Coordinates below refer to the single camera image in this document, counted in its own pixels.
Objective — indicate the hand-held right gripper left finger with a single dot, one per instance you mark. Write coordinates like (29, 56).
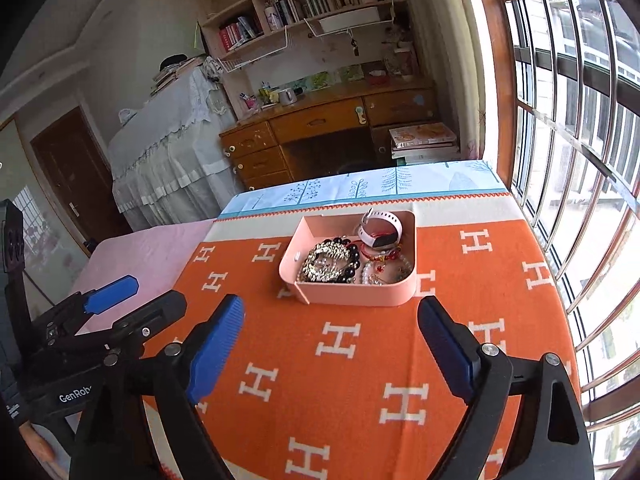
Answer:
(217, 350)

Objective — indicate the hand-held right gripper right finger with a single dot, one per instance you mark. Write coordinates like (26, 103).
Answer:
(445, 350)

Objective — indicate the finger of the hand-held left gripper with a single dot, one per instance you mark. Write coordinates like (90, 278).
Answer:
(160, 312)
(112, 294)

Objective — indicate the pink jewelry tray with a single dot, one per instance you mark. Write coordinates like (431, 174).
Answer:
(350, 295)

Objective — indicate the pink smartwatch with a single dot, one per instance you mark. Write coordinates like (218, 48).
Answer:
(385, 220)

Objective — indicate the person's left hand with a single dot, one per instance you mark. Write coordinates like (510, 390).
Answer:
(40, 442)

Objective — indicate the pink bed sheet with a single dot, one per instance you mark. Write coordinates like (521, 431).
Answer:
(140, 255)

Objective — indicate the orange letter print blanket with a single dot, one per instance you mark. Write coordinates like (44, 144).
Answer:
(350, 385)

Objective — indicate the brown wooden door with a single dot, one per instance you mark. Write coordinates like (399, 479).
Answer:
(75, 170)

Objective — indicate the white lace cloth cover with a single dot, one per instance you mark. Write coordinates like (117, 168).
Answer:
(165, 150)

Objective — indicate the blue tree print sheet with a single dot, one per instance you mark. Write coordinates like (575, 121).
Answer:
(450, 180)

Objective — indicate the stack of magazines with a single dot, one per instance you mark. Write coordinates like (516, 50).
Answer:
(425, 132)

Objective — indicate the black hat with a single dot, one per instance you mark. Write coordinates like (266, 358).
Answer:
(172, 62)

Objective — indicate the white mug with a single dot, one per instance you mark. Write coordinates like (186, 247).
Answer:
(286, 96)

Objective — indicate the wooden desk with drawers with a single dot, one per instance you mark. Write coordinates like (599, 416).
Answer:
(320, 120)

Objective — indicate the row of red books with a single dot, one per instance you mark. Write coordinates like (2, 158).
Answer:
(237, 35)

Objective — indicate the white leaf print curtain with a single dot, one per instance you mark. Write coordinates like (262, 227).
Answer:
(450, 60)

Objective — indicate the barred window frame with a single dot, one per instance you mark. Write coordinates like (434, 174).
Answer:
(495, 60)

